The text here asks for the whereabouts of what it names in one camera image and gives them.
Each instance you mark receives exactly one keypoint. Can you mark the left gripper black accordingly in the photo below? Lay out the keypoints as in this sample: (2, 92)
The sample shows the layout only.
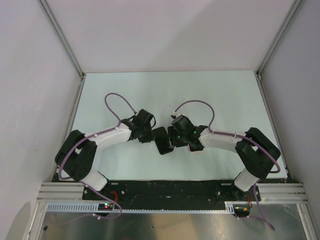
(149, 137)

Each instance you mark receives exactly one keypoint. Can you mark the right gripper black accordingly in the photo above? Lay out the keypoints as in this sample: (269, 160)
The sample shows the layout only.
(172, 132)

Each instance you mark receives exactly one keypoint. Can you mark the pink phone case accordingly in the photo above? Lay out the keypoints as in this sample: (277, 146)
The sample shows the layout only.
(195, 149)

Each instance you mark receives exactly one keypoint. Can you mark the purple phone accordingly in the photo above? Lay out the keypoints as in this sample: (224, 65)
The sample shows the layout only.
(163, 140)

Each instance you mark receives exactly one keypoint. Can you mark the black phone case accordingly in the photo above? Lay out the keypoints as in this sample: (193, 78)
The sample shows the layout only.
(163, 141)

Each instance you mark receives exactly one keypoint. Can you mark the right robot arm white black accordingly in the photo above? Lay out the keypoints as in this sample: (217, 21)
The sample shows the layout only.
(257, 153)

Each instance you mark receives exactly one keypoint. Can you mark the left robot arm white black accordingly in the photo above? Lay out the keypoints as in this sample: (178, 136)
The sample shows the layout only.
(77, 154)

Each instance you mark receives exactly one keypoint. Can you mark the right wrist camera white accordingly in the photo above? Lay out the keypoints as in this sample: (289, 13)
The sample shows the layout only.
(175, 115)

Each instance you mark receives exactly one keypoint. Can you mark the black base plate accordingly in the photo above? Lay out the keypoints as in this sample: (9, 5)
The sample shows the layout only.
(172, 195)

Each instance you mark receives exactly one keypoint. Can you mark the white slotted cable duct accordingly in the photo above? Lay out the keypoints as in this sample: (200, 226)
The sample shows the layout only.
(59, 207)

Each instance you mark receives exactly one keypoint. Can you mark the left controller board with wires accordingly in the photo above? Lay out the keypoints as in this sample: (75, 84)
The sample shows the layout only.
(107, 206)

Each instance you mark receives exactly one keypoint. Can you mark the controller board with wires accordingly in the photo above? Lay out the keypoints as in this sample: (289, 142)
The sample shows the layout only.
(107, 206)
(243, 211)

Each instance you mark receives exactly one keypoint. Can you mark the right aluminium frame post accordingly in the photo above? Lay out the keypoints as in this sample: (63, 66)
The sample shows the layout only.
(281, 33)

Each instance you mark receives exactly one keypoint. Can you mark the aluminium frame post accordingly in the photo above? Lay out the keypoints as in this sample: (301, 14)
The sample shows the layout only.
(281, 33)
(50, 16)

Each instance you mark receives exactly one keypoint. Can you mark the right controller board with wires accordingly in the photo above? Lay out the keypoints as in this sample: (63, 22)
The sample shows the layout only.
(243, 211)

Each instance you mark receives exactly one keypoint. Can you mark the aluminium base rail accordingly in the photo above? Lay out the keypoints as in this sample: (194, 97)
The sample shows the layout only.
(271, 193)

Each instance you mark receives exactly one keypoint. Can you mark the left aluminium frame post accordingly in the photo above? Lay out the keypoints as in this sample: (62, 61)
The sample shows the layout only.
(50, 16)

